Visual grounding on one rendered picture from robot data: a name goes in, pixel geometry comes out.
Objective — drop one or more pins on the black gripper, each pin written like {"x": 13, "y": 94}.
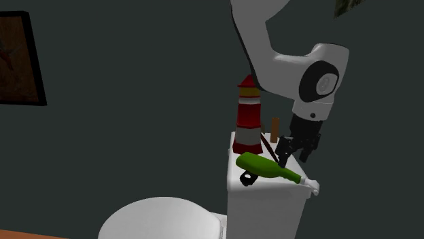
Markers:
{"x": 305, "y": 130}

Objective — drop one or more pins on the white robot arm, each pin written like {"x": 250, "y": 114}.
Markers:
{"x": 285, "y": 66}

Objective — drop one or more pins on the brown wooden stick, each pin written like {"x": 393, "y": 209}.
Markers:
{"x": 274, "y": 130}

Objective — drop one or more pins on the dark red stick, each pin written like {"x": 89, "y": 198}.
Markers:
{"x": 267, "y": 145}

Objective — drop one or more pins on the green bottle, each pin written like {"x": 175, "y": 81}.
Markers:
{"x": 261, "y": 166}

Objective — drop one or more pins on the red and white lighthouse figure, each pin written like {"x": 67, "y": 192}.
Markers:
{"x": 248, "y": 119}

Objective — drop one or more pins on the white toilet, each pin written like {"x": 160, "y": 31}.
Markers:
{"x": 265, "y": 211}

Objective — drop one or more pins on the dark framed wall picture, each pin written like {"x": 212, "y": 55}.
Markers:
{"x": 16, "y": 63}

